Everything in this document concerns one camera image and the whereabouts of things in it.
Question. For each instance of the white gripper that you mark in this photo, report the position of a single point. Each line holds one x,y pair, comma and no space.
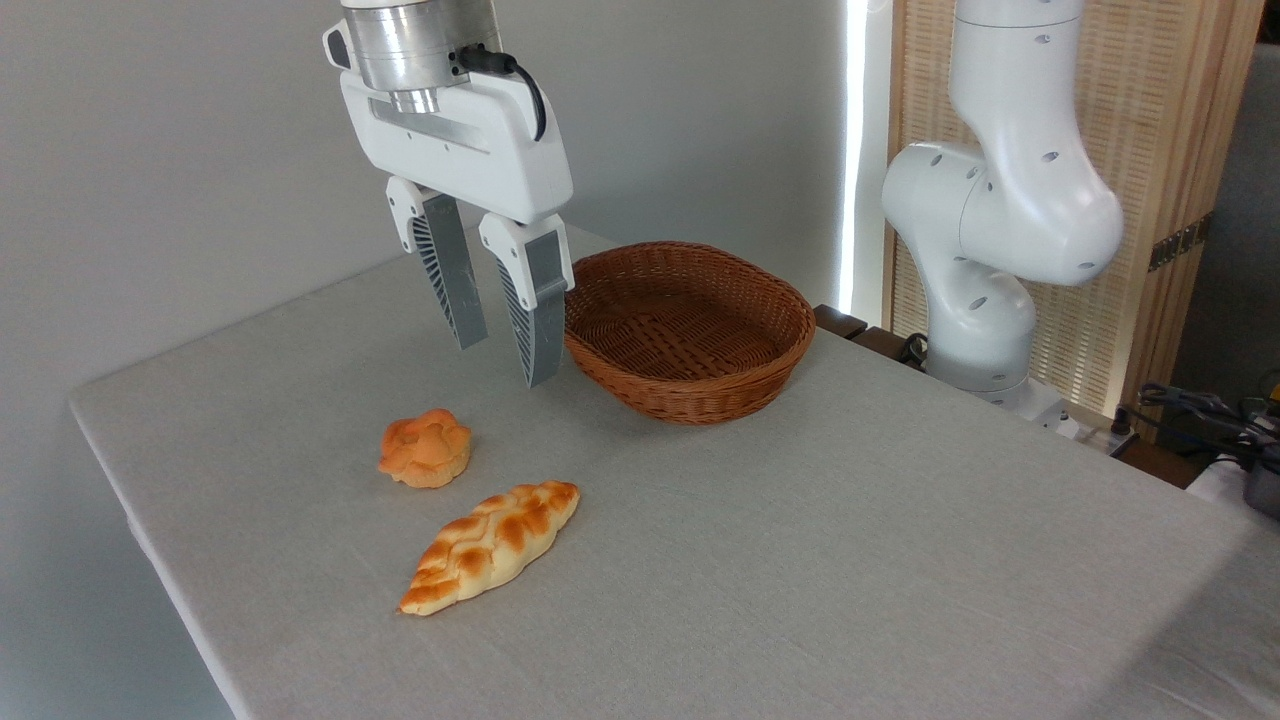
470,140

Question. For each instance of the round flower-shaped bread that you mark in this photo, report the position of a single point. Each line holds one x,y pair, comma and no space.
425,448

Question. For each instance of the brown wicker basket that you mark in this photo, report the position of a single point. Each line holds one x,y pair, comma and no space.
690,340

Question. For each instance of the long braided bread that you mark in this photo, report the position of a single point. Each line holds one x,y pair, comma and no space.
490,545

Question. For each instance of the dark wooden furniture edge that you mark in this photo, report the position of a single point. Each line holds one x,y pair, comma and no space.
850,325

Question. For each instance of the light grey tablecloth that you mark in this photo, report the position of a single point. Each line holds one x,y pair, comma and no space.
800,560

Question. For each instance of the white power strip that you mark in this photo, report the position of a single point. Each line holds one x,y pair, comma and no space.
1100,436

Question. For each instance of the wooden slatted folding screen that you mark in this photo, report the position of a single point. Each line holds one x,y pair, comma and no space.
1160,120

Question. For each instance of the black screen hinge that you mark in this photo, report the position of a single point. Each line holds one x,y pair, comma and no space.
1180,243

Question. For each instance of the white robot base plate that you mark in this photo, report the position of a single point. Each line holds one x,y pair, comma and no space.
1040,405

